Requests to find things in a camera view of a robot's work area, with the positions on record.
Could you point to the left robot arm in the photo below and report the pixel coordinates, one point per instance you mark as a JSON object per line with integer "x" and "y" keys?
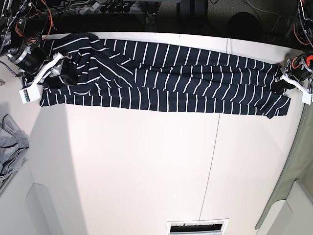
{"x": 302, "y": 28}

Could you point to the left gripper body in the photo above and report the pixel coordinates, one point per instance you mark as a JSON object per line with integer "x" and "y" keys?
{"x": 300, "y": 67}

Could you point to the grey folded cloth pile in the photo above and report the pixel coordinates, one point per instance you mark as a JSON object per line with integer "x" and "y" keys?
{"x": 13, "y": 147}

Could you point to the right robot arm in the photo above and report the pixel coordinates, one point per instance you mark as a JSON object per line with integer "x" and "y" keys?
{"x": 24, "y": 29}

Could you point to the navy white striped t-shirt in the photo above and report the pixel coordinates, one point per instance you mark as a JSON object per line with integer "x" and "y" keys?
{"x": 163, "y": 77}

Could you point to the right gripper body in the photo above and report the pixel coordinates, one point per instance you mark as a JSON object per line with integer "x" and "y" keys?
{"x": 27, "y": 58}

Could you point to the black power strip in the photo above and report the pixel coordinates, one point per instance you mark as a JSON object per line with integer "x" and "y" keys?
{"x": 115, "y": 6}

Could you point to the black round chair base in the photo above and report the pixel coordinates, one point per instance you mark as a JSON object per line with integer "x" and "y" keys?
{"x": 244, "y": 26}

